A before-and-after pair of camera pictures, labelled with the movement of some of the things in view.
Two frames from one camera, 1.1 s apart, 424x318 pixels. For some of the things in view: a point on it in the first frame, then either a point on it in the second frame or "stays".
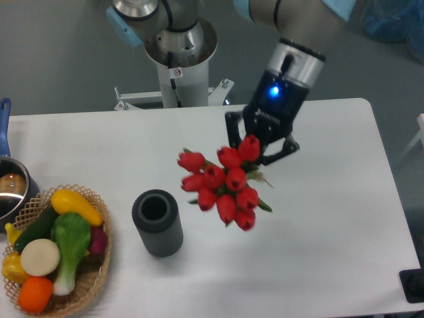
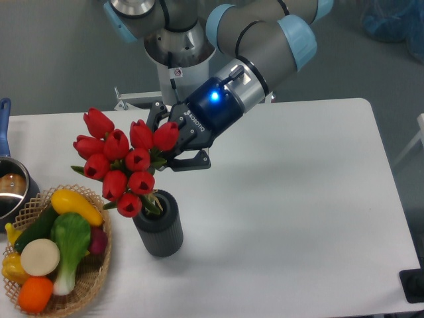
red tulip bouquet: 223,185 → 124,165
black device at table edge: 412,281 stays
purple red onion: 99,240 stays
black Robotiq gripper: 276,101 → 213,109
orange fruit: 34,294 stays
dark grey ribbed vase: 155,214 stays
